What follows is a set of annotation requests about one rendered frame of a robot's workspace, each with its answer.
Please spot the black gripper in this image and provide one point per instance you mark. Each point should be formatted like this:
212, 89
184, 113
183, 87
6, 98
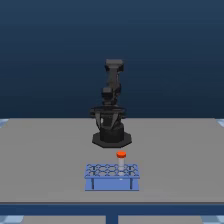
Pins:
107, 110

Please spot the dark six-joint robot arm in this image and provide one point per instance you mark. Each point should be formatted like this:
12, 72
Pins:
112, 78

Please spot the orange-capped centrifuge tube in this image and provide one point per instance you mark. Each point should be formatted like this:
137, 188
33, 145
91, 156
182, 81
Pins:
121, 163

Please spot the blue test tube rack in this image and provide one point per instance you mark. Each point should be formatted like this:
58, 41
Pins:
111, 184

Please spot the blue table frame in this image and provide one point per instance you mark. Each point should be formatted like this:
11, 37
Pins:
112, 210

